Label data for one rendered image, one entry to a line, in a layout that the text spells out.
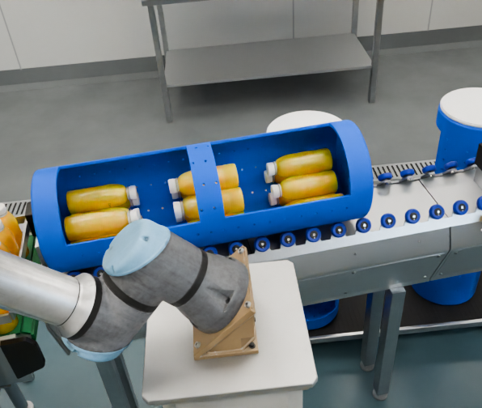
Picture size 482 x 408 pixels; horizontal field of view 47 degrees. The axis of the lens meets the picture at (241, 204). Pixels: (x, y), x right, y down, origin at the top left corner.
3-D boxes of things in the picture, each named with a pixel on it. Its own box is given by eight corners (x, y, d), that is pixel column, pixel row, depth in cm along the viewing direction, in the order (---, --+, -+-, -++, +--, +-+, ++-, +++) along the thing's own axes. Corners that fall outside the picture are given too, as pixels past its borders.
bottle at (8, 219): (23, 263, 166) (4, 219, 155) (2, 261, 167) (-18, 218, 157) (33, 248, 171) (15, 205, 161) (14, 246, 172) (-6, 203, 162)
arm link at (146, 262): (209, 265, 96) (145, 228, 90) (163, 323, 98) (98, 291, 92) (194, 235, 107) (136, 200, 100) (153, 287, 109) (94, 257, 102)
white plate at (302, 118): (251, 127, 193) (251, 129, 193) (299, 163, 174) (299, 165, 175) (314, 102, 203) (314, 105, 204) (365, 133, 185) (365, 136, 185)
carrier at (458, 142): (474, 264, 256) (409, 256, 263) (520, 91, 202) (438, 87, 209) (477, 311, 235) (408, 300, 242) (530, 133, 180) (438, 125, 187)
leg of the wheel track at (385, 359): (389, 399, 222) (408, 291, 183) (375, 402, 221) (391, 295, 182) (383, 387, 226) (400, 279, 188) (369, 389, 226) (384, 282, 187)
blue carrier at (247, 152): (368, 237, 159) (379, 159, 140) (58, 295, 149) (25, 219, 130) (336, 176, 180) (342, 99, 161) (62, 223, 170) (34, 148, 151)
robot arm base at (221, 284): (248, 312, 98) (205, 289, 93) (194, 346, 106) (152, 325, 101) (249, 248, 108) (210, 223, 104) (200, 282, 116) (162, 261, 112)
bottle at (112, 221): (66, 243, 143) (133, 231, 145) (61, 217, 143) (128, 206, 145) (71, 240, 150) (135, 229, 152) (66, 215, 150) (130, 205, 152)
